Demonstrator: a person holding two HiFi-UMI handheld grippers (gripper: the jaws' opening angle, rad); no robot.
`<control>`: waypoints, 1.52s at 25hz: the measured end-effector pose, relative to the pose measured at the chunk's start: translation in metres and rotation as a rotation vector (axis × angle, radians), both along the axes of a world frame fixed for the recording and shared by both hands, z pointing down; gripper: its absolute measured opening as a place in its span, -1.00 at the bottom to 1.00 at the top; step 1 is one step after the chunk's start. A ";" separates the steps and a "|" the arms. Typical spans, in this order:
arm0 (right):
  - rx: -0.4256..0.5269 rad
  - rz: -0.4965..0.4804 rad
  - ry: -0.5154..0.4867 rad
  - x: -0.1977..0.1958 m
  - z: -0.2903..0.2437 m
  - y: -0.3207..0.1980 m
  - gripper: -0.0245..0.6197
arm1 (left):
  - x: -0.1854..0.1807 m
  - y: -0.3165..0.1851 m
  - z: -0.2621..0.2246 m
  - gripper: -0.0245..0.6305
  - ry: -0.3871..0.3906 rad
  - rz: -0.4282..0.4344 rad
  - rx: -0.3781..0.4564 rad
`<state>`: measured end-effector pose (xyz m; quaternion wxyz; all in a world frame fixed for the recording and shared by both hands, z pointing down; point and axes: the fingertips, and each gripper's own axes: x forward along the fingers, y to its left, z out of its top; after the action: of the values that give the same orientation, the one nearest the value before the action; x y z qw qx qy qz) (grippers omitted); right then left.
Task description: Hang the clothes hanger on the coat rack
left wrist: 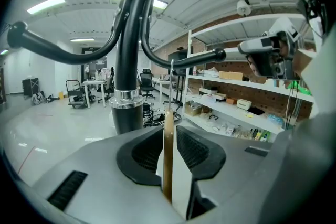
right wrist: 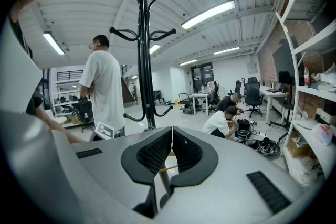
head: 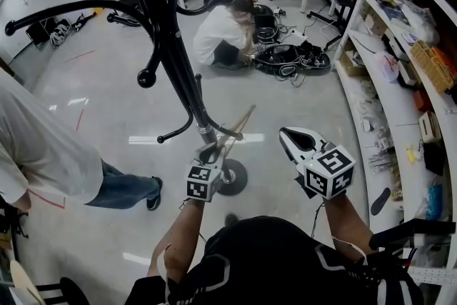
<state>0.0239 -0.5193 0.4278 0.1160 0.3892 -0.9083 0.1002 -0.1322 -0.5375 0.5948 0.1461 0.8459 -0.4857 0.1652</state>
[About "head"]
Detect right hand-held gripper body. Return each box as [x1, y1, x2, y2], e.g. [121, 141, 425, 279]
[294, 144, 357, 201]

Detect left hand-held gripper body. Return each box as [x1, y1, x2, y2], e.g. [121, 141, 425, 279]
[185, 161, 230, 204]

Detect wooden hanger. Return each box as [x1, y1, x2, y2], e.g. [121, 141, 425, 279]
[214, 104, 258, 155]

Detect black coat rack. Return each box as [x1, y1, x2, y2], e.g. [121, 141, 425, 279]
[4, 0, 316, 196]

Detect person's right forearm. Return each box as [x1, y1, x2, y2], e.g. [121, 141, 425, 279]
[322, 191, 376, 255]

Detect person's left forearm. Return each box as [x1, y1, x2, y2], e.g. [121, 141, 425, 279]
[147, 198, 205, 280]

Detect black shoe insole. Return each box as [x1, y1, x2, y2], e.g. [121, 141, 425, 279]
[370, 187, 392, 216]

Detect cardboard box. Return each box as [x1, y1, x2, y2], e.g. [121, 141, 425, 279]
[337, 49, 369, 78]

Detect white metal shelving unit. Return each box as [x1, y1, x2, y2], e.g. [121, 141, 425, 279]
[331, 0, 457, 284]

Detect black flat screen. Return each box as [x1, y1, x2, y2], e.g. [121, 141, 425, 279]
[368, 219, 457, 251]

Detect white plastic bag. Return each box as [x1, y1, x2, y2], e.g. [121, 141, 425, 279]
[378, 51, 401, 84]

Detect person's black clothing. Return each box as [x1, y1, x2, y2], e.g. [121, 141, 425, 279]
[124, 216, 426, 305]

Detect blue plastic bag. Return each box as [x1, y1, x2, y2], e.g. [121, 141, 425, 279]
[426, 184, 444, 221]

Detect beige tissue box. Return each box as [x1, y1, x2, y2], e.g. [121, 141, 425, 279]
[418, 110, 443, 144]

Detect wicker basket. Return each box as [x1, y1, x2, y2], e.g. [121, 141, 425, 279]
[409, 40, 455, 94]

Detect black folding case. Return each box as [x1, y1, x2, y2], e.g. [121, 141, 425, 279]
[25, 18, 73, 49]

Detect black open case with cables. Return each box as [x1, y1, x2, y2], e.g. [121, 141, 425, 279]
[249, 3, 331, 79]

